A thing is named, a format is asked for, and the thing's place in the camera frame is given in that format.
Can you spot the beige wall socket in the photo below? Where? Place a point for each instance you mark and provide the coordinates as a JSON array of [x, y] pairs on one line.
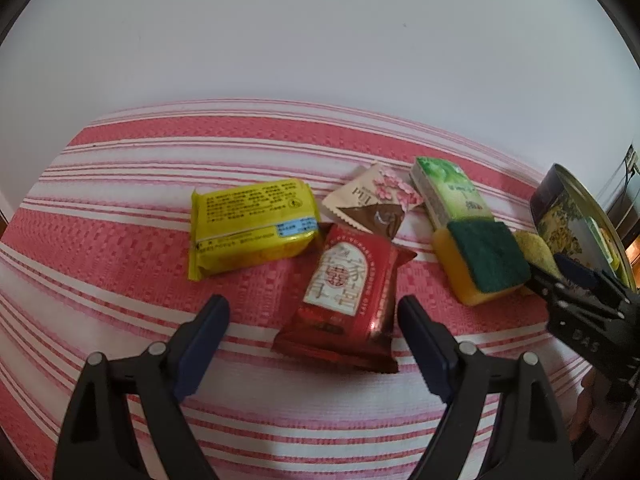
[[631, 157]]

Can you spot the red snack packet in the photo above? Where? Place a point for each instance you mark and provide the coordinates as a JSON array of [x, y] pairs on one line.
[[345, 290]]

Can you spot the green tissue pack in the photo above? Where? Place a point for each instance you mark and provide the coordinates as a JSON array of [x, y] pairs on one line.
[[450, 185]]

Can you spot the beige sachet with pink flowers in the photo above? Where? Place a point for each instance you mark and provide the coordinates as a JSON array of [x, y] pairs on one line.
[[360, 195]]

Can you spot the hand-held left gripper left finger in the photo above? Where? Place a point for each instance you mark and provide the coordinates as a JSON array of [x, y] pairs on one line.
[[205, 345]]

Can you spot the round metal cookie tin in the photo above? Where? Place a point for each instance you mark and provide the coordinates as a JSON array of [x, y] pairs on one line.
[[560, 210]]

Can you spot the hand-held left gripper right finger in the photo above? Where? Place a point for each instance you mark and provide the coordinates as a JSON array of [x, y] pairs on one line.
[[425, 350]]

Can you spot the person's right hand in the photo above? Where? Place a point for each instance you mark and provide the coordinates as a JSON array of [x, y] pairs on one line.
[[590, 392]]

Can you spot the yellow snack packet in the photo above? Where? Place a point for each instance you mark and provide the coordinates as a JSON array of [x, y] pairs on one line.
[[240, 225]]

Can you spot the plain yellow sponge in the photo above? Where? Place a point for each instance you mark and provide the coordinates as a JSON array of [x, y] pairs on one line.
[[532, 250]]

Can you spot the yellow sponge with green scourer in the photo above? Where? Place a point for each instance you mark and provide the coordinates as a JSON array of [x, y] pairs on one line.
[[485, 255]]

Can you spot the pink striped cloth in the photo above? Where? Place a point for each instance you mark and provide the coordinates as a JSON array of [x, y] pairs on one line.
[[125, 160]]

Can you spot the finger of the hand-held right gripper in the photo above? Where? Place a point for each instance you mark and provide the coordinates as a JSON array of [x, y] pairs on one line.
[[580, 271], [547, 285]]

